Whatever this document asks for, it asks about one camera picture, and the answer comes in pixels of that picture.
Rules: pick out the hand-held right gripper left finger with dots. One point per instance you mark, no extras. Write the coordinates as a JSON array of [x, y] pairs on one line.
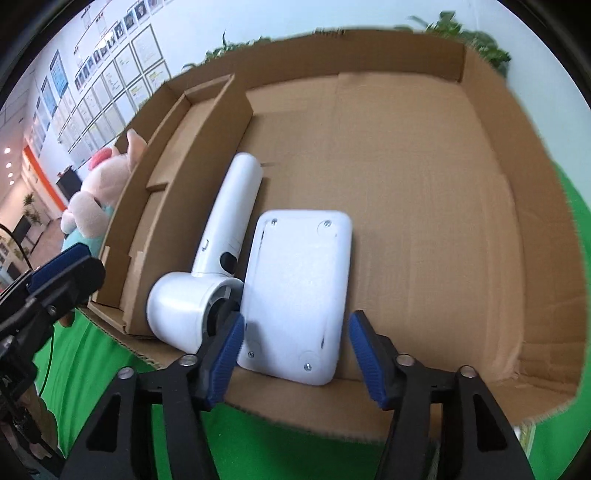
[[226, 360]]

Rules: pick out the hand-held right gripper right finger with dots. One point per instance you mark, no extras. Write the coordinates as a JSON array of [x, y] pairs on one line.
[[367, 364]]

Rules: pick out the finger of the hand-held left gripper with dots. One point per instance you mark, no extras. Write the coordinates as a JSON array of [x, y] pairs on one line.
[[62, 262], [69, 286]]

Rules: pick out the white plastic device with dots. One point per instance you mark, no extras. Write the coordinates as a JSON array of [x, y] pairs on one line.
[[295, 295]]

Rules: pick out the white hair dryer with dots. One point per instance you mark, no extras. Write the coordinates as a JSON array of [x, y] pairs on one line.
[[231, 207]]

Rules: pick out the large cardboard box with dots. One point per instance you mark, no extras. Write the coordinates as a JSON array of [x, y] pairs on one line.
[[415, 207]]

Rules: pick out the long brown cardboard box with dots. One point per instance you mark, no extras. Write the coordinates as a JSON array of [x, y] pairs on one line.
[[194, 152]]

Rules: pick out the pink pig plush toy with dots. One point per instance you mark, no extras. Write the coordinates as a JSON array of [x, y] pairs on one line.
[[101, 184]]

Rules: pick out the green and white medicine box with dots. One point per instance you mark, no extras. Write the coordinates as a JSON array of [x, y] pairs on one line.
[[528, 441]]

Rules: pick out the green potted plant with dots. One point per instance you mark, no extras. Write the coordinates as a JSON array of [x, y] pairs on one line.
[[466, 34], [221, 48]]

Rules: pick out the wall of framed certificates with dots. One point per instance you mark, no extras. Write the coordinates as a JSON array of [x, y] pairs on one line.
[[115, 74]]

